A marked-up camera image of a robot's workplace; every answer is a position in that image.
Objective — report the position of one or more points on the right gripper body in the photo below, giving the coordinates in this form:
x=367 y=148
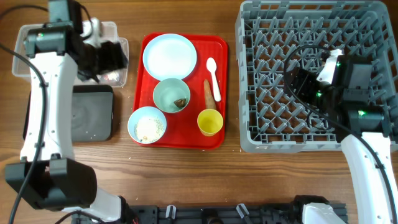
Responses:
x=308 y=88

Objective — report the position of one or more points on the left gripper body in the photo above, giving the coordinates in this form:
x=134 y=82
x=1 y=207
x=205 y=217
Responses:
x=99 y=59

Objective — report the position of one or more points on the white tissue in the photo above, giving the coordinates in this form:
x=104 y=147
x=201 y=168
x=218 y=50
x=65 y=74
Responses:
x=111 y=77

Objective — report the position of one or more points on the light blue bowl with crumbs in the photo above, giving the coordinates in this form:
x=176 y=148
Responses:
x=147 y=125

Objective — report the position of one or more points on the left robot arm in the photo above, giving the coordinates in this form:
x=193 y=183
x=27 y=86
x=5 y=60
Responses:
x=47 y=175

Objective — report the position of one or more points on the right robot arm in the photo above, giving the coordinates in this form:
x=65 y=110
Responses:
x=340 y=94

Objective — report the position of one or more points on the grey dishwasher rack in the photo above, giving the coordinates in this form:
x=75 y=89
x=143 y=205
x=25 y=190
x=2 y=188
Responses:
x=271 y=34

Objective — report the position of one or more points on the black plastic tray bin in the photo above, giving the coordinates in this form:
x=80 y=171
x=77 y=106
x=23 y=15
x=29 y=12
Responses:
x=91 y=113

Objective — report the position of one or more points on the large light blue plate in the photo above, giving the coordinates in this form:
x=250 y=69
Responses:
x=169 y=56

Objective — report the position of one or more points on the light green bowl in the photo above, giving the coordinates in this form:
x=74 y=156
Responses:
x=169 y=90

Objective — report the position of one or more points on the brown food scrap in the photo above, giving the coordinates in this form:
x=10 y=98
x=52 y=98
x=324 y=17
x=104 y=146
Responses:
x=180 y=103

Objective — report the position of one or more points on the clear plastic bin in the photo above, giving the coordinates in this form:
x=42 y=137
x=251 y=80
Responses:
x=109 y=33

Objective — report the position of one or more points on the white plastic spoon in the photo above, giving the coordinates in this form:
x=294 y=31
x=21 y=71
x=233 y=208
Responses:
x=211 y=67

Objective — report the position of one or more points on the yellow plastic cup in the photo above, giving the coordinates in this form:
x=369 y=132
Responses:
x=210 y=122

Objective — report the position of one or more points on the red plastic tray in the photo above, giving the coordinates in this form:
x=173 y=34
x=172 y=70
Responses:
x=182 y=130

